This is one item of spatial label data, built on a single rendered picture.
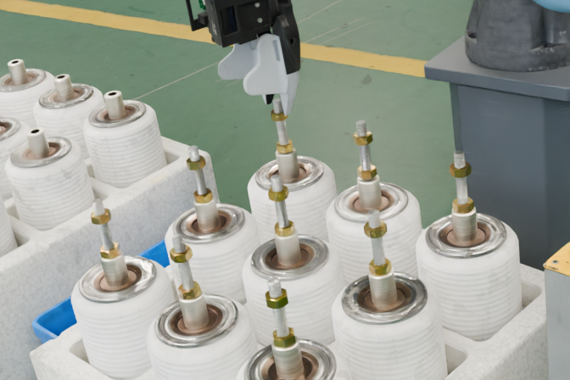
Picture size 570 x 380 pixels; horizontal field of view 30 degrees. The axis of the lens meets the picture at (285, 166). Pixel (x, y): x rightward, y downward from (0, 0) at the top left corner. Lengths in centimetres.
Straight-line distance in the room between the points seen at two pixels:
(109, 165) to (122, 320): 40
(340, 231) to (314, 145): 72
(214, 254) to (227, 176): 67
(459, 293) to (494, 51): 34
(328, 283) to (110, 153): 46
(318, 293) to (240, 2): 28
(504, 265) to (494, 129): 30
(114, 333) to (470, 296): 33
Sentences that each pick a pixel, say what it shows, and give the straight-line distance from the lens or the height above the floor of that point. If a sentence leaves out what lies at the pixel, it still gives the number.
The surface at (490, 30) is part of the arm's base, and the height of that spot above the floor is 34.
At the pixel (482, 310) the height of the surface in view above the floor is 20.
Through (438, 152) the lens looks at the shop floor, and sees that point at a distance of 170.
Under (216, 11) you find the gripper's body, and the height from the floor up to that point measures 47.
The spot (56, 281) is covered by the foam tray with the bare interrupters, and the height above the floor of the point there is 13.
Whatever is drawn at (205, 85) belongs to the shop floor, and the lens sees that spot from 208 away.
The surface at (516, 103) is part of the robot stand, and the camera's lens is 122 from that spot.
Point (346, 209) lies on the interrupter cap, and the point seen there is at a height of 25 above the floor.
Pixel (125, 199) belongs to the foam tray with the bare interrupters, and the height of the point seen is 18.
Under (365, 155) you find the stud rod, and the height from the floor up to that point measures 31.
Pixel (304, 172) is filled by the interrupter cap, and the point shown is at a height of 25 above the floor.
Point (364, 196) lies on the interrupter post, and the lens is 107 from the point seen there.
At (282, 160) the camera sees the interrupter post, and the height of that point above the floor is 27.
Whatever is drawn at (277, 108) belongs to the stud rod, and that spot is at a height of 33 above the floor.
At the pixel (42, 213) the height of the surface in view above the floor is 19.
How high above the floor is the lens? 80
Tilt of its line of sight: 28 degrees down
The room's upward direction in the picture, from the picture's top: 10 degrees counter-clockwise
